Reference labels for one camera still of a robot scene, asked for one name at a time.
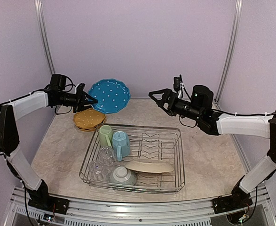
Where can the clear glass cup rear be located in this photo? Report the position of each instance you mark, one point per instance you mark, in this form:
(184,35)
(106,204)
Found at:
(107,155)

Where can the blue polka dot plate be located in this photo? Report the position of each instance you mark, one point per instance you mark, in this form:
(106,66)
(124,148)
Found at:
(112,95)

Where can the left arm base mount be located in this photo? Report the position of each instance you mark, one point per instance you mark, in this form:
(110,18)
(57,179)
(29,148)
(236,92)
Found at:
(51,204)

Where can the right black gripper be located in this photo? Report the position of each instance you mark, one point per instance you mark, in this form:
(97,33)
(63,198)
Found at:
(168,93)

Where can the grey ceramic bowl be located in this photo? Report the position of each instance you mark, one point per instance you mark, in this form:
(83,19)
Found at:
(122,176)

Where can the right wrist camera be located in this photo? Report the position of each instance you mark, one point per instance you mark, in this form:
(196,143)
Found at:
(178,86)

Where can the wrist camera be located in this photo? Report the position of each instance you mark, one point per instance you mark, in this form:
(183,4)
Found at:
(80,89)
(178,86)

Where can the light blue ceramic mug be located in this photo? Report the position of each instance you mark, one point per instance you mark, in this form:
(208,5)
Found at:
(121,144)

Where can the clear glass cup front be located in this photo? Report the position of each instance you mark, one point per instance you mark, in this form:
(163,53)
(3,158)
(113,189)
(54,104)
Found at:
(99,170)

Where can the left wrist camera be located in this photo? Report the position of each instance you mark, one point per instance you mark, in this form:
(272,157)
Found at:
(80,89)

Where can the yellow polka dot plate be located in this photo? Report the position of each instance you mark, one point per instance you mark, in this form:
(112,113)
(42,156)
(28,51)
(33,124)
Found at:
(88,118)
(86,130)

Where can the cream white plate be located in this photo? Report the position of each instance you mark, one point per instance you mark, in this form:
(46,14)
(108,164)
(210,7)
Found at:
(149,166)

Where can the aluminium corner post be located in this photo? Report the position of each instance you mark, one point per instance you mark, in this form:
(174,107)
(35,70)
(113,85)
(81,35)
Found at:
(230,50)
(43,34)

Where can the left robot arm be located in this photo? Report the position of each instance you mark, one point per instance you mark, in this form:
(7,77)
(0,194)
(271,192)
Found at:
(53,95)

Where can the clear glass cup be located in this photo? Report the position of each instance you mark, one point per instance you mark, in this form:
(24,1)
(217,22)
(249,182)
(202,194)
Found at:
(99,170)
(107,155)

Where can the right aluminium corner post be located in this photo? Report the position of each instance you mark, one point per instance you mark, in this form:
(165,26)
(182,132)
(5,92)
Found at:
(230,50)

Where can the green ceramic mug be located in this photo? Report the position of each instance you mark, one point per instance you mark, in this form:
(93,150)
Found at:
(105,135)

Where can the aluminium front frame rail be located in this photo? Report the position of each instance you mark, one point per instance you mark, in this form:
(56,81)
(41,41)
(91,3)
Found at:
(85,212)

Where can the left aluminium corner post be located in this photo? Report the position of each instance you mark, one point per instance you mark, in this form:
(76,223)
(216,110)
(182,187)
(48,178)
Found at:
(43,34)

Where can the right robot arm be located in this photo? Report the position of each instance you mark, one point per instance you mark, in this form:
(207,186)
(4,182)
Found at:
(216,122)

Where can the metal wire dish rack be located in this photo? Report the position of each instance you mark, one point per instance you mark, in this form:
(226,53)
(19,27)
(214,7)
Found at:
(160,143)

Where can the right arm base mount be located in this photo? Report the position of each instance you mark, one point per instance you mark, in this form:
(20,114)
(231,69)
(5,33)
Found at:
(230,202)

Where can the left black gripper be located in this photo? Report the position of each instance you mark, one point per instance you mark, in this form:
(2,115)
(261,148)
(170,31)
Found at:
(80,100)

